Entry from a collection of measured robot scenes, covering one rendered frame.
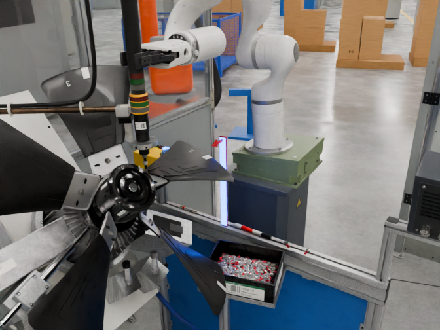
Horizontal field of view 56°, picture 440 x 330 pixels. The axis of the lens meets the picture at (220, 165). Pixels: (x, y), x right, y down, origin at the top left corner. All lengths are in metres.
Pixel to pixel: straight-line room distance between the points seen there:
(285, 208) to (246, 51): 0.60
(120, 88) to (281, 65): 0.63
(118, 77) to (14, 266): 0.51
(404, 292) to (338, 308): 1.28
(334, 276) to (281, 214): 0.39
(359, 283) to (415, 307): 1.30
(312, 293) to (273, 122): 0.62
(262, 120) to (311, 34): 8.66
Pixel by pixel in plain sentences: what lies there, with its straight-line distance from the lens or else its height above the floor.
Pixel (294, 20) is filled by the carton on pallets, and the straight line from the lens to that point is 10.20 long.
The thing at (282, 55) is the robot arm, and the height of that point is 1.39.
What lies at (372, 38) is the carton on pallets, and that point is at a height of 0.54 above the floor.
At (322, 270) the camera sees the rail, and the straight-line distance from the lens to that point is 1.35.
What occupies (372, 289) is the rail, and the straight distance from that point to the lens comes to 1.32.
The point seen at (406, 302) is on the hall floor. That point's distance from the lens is 2.62.
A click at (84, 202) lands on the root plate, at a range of 1.00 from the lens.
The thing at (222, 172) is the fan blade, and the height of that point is 1.14.
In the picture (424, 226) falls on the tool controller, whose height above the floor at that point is 1.09.
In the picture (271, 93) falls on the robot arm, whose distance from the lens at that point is 1.56.
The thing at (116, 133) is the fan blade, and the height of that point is 1.31.
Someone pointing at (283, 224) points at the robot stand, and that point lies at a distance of 1.66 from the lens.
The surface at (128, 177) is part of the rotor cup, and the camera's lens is 0.97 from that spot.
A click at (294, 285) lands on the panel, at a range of 1.46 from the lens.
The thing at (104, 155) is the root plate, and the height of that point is 1.26.
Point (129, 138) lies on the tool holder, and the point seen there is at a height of 1.31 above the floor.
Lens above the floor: 1.66
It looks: 25 degrees down
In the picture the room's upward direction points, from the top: 1 degrees counter-clockwise
